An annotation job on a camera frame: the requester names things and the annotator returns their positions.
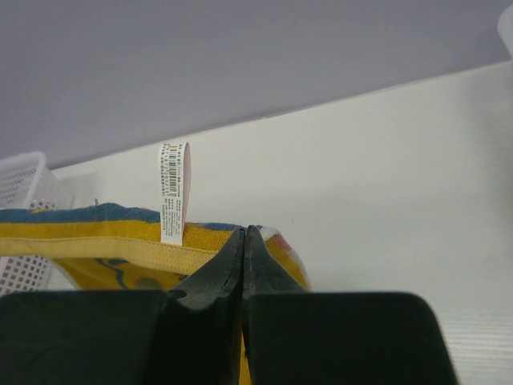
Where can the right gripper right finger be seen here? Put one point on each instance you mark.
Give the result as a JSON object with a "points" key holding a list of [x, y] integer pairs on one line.
{"points": [[295, 336]]}

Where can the left white plastic basket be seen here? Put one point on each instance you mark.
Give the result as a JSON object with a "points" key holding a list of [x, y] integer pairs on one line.
{"points": [[29, 192]]}

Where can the blue yellow tiger towel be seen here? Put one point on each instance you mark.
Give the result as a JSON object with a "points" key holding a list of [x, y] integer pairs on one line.
{"points": [[112, 247]]}

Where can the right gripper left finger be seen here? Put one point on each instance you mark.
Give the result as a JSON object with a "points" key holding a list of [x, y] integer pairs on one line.
{"points": [[187, 335]]}

